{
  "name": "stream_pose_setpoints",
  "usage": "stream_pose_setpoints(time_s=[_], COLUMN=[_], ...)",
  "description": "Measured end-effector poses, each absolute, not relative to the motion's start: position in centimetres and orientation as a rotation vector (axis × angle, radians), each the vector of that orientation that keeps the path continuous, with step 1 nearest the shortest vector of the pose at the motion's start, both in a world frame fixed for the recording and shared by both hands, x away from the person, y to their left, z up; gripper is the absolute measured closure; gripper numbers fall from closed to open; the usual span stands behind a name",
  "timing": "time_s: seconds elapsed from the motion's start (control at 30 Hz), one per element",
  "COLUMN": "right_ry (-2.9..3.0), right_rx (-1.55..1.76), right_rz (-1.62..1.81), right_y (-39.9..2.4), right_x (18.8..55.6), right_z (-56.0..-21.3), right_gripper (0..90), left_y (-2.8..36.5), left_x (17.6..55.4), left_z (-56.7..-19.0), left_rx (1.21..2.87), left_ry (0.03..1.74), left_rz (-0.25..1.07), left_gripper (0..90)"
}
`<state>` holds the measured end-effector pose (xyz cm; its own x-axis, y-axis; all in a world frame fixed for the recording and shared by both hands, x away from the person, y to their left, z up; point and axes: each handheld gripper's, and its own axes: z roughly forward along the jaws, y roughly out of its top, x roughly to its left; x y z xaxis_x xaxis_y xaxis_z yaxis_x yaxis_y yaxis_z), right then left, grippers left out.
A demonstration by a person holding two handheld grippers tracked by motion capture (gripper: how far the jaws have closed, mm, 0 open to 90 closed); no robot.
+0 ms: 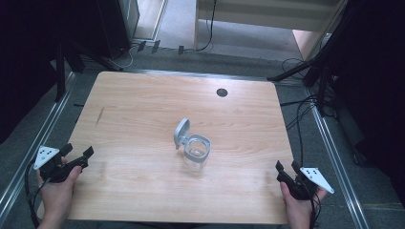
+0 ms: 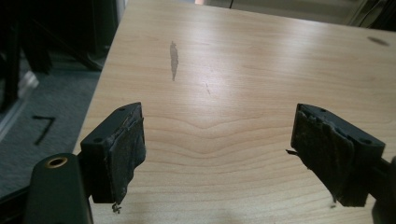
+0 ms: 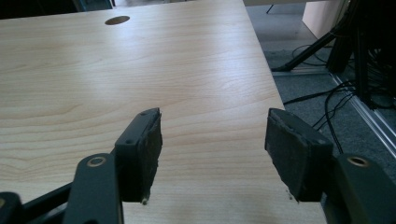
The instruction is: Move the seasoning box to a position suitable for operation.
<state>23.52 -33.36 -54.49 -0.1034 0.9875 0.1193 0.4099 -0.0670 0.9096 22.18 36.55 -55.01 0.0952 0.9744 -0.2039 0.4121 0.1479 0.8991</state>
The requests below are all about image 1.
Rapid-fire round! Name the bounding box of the black hanging cable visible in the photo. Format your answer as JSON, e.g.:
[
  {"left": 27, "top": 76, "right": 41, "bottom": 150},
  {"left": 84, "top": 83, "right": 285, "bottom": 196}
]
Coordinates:
[{"left": 193, "top": 0, "right": 218, "bottom": 52}]

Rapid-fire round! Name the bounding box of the white furniture panel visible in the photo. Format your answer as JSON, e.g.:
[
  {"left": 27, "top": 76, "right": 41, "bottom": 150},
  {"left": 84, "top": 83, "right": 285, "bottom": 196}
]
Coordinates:
[{"left": 193, "top": 0, "right": 349, "bottom": 52}]

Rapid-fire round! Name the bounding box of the black floor cable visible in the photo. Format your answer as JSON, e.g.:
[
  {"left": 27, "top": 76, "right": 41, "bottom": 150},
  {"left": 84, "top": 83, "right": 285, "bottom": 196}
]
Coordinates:
[{"left": 279, "top": 56, "right": 321, "bottom": 168}]

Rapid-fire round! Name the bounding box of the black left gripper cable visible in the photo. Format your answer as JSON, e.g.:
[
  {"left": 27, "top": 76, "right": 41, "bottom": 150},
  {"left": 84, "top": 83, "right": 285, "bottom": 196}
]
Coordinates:
[{"left": 24, "top": 160, "right": 44, "bottom": 229}]

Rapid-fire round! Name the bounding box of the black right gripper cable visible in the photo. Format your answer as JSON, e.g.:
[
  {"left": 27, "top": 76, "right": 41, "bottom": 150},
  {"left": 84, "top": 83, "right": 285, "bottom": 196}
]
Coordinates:
[{"left": 308, "top": 190, "right": 323, "bottom": 229}]

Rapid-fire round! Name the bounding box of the dark cabinet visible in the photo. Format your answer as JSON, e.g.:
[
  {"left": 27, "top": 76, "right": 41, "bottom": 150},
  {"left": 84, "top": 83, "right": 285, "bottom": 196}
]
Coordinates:
[{"left": 95, "top": 0, "right": 141, "bottom": 59}]

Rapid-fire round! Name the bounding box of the black metal stand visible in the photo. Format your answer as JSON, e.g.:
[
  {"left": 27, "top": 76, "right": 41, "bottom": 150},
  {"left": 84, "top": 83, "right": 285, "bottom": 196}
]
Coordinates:
[
  {"left": 54, "top": 42, "right": 123, "bottom": 103},
  {"left": 266, "top": 0, "right": 354, "bottom": 117}
]

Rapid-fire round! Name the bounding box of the clear jar with grey lid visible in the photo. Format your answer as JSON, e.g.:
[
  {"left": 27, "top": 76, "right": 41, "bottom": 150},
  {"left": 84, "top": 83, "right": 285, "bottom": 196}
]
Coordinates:
[{"left": 173, "top": 116, "right": 212, "bottom": 173}]

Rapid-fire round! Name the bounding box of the silver floor rail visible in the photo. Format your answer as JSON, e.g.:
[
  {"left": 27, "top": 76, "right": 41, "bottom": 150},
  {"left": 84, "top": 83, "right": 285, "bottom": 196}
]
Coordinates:
[
  {"left": 306, "top": 89, "right": 371, "bottom": 229},
  {"left": 0, "top": 72, "right": 76, "bottom": 218}
]

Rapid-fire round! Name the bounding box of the person's left hand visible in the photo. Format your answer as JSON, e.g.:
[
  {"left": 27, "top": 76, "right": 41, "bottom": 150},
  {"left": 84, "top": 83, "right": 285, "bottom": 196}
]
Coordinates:
[{"left": 35, "top": 165, "right": 82, "bottom": 223}]

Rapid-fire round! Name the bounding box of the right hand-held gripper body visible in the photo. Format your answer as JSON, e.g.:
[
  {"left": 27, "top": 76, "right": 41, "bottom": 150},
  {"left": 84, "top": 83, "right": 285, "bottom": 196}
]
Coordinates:
[{"left": 276, "top": 167, "right": 335, "bottom": 201}]

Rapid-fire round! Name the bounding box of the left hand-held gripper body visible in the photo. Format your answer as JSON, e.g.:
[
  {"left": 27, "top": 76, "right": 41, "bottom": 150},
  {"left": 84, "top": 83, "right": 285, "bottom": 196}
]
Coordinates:
[{"left": 32, "top": 145, "right": 78, "bottom": 184}]

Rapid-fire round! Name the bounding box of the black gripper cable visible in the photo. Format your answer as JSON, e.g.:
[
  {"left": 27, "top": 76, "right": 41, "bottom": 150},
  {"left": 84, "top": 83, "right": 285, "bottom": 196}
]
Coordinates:
[
  {"left": 24, "top": 160, "right": 44, "bottom": 229},
  {"left": 308, "top": 190, "right": 323, "bottom": 229}
]

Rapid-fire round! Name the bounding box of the white floor cable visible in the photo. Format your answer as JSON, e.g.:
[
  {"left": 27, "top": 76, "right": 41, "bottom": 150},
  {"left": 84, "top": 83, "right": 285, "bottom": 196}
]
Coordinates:
[{"left": 109, "top": 44, "right": 137, "bottom": 71}]

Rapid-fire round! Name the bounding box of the person's right hand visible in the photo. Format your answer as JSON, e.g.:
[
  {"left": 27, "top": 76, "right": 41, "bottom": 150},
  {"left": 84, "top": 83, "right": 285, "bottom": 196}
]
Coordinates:
[{"left": 279, "top": 183, "right": 328, "bottom": 225}]

